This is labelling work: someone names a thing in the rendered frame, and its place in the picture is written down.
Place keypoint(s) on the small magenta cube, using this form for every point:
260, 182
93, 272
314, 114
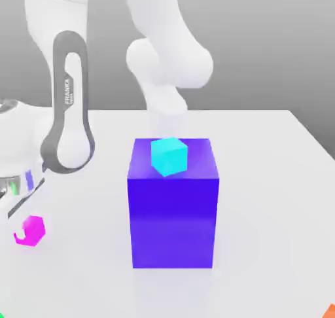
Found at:
34, 230

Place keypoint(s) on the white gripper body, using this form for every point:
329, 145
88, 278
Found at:
23, 196

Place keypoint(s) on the large blue box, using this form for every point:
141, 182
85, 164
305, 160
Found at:
172, 218

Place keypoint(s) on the small cyan cube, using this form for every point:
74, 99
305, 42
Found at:
168, 155

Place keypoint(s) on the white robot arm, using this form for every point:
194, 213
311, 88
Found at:
162, 48

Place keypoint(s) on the large orange box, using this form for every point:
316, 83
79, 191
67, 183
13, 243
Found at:
330, 313

